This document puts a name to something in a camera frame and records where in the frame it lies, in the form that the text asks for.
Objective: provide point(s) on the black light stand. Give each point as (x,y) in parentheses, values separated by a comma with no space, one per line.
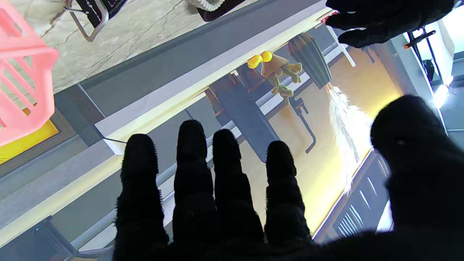
(420,36)

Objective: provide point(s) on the plate with red chillies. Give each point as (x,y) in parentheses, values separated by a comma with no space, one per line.
(328,17)

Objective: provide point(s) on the yellow lemon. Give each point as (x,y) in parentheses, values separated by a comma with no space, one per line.
(266,56)
(255,61)

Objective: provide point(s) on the dark ribbed vase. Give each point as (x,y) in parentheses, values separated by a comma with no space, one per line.
(310,59)

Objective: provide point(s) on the black kitchen faucet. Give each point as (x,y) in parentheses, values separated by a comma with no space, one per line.
(298,105)

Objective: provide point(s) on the pink plastic storage basket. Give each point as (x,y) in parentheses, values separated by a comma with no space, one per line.
(25,45)

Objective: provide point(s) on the white pampas grass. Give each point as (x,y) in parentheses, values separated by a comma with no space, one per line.
(344,123)

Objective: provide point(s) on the orange glowing cabinet panel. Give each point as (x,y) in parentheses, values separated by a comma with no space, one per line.
(32,139)

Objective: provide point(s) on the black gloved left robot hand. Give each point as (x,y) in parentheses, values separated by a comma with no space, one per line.
(384,18)

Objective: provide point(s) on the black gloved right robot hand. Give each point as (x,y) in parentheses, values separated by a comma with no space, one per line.
(232,217)

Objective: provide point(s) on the tall black appliance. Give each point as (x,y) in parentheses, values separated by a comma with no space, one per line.
(243,116)

